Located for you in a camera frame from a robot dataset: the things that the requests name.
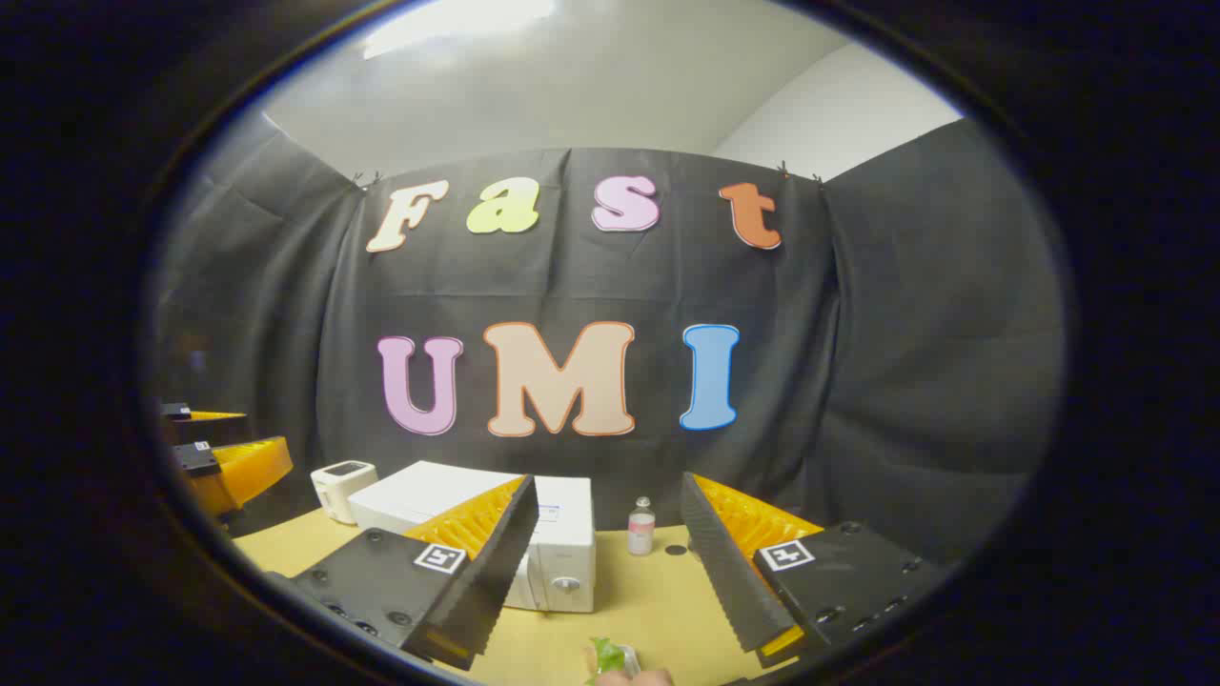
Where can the green lettuce sandwich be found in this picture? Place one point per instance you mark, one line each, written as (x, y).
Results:
(608, 655)

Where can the white toaster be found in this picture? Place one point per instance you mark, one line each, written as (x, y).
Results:
(341, 486)

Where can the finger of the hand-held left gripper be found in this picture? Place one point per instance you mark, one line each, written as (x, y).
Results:
(238, 472)
(205, 413)

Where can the white microwave oven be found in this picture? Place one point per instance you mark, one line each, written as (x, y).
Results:
(434, 488)

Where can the small clear capped bottle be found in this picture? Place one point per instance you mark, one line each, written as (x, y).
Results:
(641, 534)

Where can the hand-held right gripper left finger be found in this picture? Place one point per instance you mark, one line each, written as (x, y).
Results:
(496, 572)

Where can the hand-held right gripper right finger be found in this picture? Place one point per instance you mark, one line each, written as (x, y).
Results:
(729, 581)

